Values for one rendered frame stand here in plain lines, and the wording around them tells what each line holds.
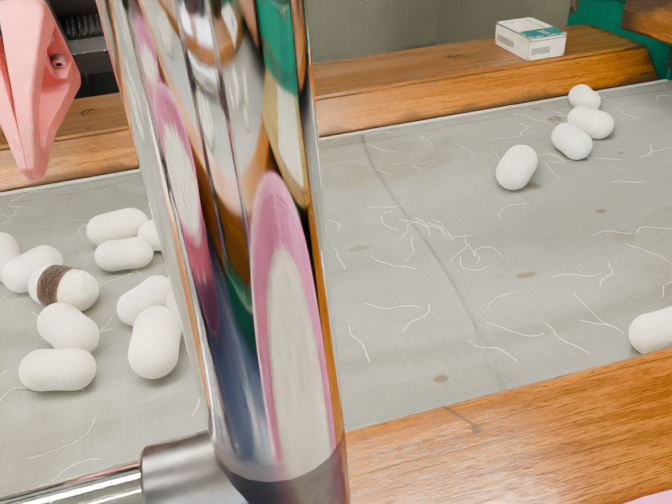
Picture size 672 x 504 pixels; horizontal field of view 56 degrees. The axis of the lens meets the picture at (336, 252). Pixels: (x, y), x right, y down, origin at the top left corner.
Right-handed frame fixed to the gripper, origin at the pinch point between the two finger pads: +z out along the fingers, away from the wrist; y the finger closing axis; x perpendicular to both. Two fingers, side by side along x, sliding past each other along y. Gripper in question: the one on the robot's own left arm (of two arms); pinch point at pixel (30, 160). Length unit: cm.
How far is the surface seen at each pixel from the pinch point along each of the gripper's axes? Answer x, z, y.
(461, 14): 164, -118, 113
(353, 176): 9.9, -0.1, 17.9
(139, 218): 6.4, 1.4, 3.8
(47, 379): -1.2, 10.9, -0.1
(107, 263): 4.7, 4.4, 2.0
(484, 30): 156, -104, 114
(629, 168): 6.1, 4.3, 35.1
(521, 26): 15.4, -13.4, 37.4
